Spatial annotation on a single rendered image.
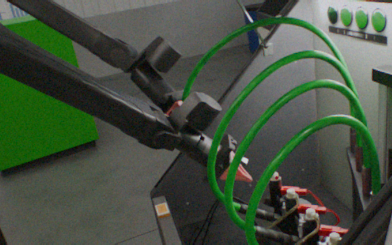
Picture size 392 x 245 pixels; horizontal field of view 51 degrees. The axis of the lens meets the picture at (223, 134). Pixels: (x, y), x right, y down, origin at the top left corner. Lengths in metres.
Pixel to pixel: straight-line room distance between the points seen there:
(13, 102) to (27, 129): 0.27
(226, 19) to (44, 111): 4.61
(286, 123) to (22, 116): 3.14
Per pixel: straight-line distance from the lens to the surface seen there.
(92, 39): 1.00
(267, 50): 1.14
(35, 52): 0.65
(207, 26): 7.71
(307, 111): 1.25
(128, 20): 7.31
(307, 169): 1.33
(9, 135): 4.10
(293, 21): 0.86
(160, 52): 0.95
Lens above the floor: 1.54
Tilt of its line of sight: 23 degrees down
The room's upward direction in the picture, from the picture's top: 9 degrees counter-clockwise
